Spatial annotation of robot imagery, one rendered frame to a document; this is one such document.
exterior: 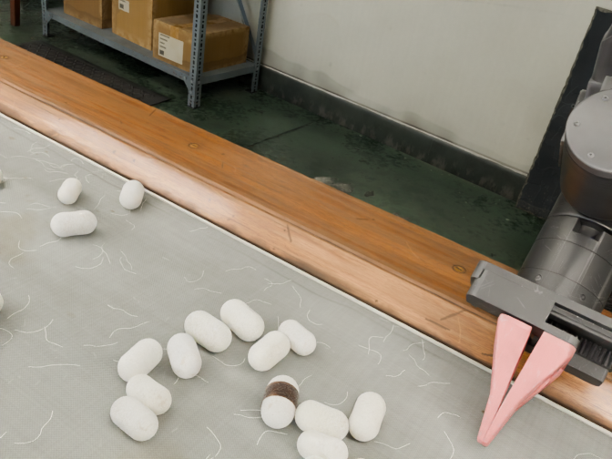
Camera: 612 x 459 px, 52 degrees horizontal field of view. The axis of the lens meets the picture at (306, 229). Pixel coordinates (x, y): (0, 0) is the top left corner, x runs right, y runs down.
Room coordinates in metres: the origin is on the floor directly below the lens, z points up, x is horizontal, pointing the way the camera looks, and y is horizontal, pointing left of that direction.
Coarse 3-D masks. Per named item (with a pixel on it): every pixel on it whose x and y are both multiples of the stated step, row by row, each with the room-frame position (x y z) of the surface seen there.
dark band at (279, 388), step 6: (270, 384) 0.29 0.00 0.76; (276, 384) 0.28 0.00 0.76; (282, 384) 0.28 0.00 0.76; (288, 384) 0.29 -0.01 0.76; (270, 390) 0.28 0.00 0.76; (276, 390) 0.28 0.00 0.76; (282, 390) 0.28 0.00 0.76; (288, 390) 0.28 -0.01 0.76; (294, 390) 0.28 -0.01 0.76; (264, 396) 0.28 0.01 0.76; (282, 396) 0.27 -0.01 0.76; (288, 396) 0.28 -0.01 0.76; (294, 396) 0.28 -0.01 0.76; (294, 402) 0.28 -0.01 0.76; (294, 414) 0.27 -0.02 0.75
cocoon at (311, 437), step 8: (304, 432) 0.26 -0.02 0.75; (312, 432) 0.26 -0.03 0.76; (320, 432) 0.26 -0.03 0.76; (304, 440) 0.25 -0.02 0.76; (312, 440) 0.25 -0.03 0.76; (320, 440) 0.25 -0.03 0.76; (328, 440) 0.25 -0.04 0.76; (336, 440) 0.25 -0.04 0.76; (304, 448) 0.25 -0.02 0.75; (312, 448) 0.25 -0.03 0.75; (320, 448) 0.25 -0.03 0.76; (328, 448) 0.25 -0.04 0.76; (336, 448) 0.25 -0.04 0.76; (344, 448) 0.25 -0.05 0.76; (304, 456) 0.25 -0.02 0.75; (320, 456) 0.24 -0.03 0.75; (328, 456) 0.24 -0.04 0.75; (336, 456) 0.24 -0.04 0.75; (344, 456) 0.25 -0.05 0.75
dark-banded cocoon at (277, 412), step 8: (280, 376) 0.29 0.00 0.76; (288, 376) 0.29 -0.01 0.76; (296, 384) 0.29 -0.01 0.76; (264, 400) 0.27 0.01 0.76; (272, 400) 0.27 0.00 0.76; (280, 400) 0.27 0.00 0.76; (288, 400) 0.27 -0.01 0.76; (264, 408) 0.27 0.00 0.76; (272, 408) 0.27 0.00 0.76; (280, 408) 0.27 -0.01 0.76; (288, 408) 0.27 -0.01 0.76; (264, 416) 0.26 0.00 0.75; (272, 416) 0.26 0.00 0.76; (280, 416) 0.26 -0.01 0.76; (288, 416) 0.27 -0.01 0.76; (272, 424) 0.26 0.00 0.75; (280, 424) 0.26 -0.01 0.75; (288, 424) 0.27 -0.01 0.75
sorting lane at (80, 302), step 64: (0, 128) 0.59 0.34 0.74; (0, 192) 0.47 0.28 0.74; (0, 256) 0.38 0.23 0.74; (64, 256) 0.40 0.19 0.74; (128, 256) 0.41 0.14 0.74; (192, 256) 0.43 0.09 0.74; (256, 256) 0.45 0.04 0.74; (0, 320) 0.32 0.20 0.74; (64, 320) 0.33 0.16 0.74; (128, 320) 0.34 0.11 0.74; (320, 320) 0.38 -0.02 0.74; (384, 320) 0.40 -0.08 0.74; (0, 384) 0.26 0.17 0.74; (64, 384) 0.27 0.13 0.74; (192, 384) 0.29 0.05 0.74; (256, 384) 0.30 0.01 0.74; (320, 384) 0.31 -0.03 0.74; (384, 384) 0.32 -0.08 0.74; (448, 384) 0.34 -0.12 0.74; (512, 384) 0.35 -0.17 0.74; (0, 448) 0.22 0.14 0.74; (64, 448) 0.23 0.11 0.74; (128, 448) 0.23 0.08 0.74; (192, 448) 0.24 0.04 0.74; (256, 448) 0.25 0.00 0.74; (384, 448) 0.27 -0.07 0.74; (448, 448) 0.28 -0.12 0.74; (512, 448) 0.29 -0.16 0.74; (576, 448) 0.30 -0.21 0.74
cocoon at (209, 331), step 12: (192, 312) 0.34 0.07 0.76; (204, 312) 0.34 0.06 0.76; (192, 324) 0.33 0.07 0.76; (204, 324) 0.33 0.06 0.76; (216, 324) 0.33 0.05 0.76; (192, 336) 0.32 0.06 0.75; (204, 336) 0.32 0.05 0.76; (216, 336) 0.32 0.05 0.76; (228, 336) 0.32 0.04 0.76; (216, 348) 0.32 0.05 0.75
